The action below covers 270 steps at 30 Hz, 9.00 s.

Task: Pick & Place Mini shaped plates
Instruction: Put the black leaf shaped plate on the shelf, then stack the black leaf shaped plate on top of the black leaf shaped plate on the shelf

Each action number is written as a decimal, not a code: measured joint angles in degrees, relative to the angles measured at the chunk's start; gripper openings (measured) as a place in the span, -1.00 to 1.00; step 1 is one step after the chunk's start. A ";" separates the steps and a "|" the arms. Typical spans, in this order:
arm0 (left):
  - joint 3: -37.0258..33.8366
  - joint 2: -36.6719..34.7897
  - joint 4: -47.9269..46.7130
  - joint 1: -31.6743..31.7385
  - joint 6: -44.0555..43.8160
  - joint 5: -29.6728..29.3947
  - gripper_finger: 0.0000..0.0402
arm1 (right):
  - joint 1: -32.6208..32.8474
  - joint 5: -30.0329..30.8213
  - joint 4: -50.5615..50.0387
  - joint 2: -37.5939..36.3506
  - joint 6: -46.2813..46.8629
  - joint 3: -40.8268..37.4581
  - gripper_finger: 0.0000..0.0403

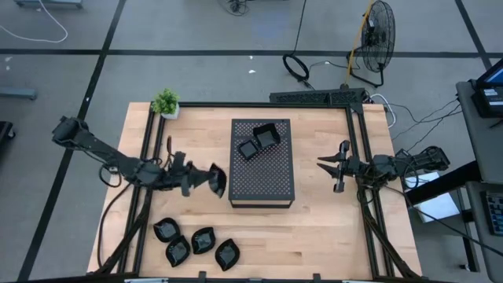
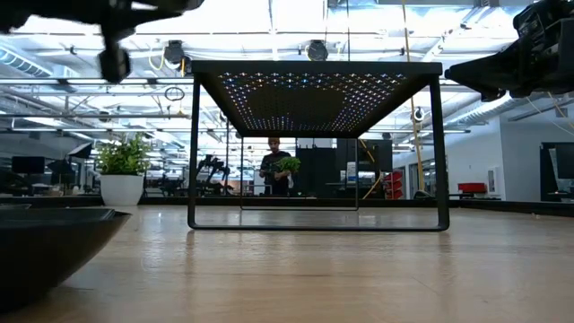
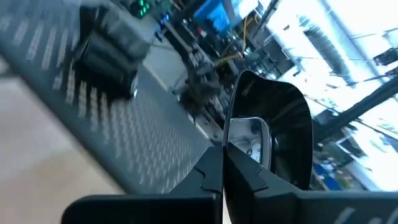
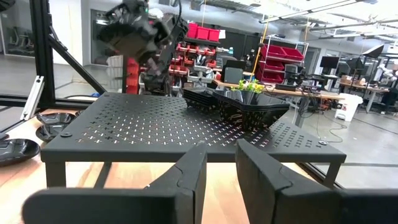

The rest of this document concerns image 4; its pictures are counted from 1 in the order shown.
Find yellow hanging cable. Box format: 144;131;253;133
252;18;270;77

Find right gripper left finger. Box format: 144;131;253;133
21;141;208;224

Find wooden workbench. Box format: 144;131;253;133
214;79;345;102

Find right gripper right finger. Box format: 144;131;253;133
235;139;398;224

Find small black square plate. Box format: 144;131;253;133
183;88;218;95
183;92;218;98
184;95;218;101

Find black computer monitor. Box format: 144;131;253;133
319;55;340;70

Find white waste bin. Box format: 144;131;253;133
334;92;364;123

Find black wavy square plate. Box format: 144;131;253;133
0;138;41;167
217;104;290;132
213;90;290;106
214;98;290;110

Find red parts bin rack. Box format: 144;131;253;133
167;42;218;82

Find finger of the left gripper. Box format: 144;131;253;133
159;78;172;95
144;78;160;95

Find silver metal bracket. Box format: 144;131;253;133
20;75;45;121

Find black perforated metal shelf riser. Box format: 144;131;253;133
40;91;348;190

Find green plant in white pot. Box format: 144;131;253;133
231;78;266;94

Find black leaf-shaped plate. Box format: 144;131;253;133
35;123;68;143
36;111;77;125

